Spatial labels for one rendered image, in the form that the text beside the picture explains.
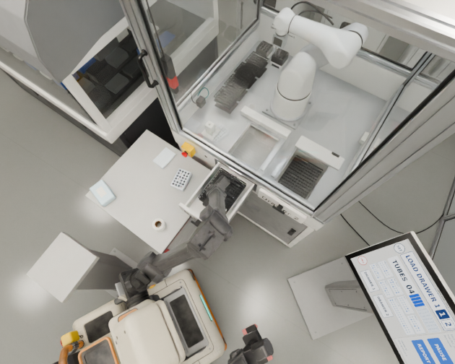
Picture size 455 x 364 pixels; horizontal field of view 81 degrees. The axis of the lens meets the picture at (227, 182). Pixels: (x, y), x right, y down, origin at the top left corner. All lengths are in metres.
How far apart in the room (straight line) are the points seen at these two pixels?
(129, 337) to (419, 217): 2.48
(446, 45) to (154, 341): 1.01
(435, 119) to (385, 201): 2.09
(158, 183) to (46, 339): 1.57
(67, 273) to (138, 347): 0.93
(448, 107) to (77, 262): 1.72
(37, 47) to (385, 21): 1.21
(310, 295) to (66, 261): 1.71
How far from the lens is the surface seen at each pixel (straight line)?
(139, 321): 0.99
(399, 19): 0.60
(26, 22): 1.37
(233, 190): 1.50
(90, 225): 2.69
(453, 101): 0.68
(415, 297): 1.40
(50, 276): 1.86
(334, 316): 2.40
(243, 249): 2.33
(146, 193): 1.73
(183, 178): 1.67
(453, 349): 1.45
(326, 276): 2.39
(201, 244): 0.78
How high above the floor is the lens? 2.31
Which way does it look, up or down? 68 degrees down
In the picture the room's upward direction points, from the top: 4 degrees counter-clockwise
